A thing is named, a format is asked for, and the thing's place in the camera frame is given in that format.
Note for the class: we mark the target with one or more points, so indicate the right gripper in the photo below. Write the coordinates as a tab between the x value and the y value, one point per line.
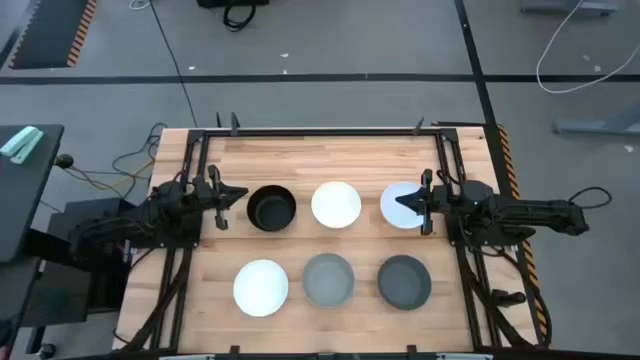
440	200

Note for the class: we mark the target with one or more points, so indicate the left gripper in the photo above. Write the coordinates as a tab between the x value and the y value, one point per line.
207	195

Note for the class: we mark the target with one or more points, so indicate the white plastic bowl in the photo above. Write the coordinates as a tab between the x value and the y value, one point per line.
392	220
336	205
260	288

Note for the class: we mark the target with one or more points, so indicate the black plastic bowl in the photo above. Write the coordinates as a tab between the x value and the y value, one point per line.
272	215

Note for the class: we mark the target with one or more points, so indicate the dark grey plastic bowl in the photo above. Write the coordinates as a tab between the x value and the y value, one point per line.
404	282

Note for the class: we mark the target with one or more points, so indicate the light grey plastic bowl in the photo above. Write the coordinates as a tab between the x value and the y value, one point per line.
328	280

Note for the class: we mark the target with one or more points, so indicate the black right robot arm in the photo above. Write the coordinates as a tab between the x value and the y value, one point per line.
530	212

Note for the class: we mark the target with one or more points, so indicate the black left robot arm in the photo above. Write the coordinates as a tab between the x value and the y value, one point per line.
150	215

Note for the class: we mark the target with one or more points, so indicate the black clamp knob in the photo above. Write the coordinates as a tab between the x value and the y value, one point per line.
507	298

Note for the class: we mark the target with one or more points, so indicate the black round plug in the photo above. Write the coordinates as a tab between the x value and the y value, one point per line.
64	161

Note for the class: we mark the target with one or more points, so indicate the black equipment cabinet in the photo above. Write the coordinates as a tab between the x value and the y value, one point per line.
75	270

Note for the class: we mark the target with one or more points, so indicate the black floor box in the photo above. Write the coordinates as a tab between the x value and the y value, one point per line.
232	2

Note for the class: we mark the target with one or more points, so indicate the grey stand foot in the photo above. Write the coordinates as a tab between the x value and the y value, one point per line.
565	7
600	125

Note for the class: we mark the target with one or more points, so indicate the black side table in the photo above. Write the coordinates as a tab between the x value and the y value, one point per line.
22	200

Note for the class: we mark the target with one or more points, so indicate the mint green stapler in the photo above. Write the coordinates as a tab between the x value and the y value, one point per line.
21	144

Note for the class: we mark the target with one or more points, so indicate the black caster wheel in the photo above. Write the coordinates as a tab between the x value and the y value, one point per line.
47	351

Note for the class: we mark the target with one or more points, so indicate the black hazard-striped floor mat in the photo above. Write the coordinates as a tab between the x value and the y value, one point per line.
50	32

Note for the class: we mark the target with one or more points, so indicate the black aluminium table frame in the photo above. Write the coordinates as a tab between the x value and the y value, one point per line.
320	132

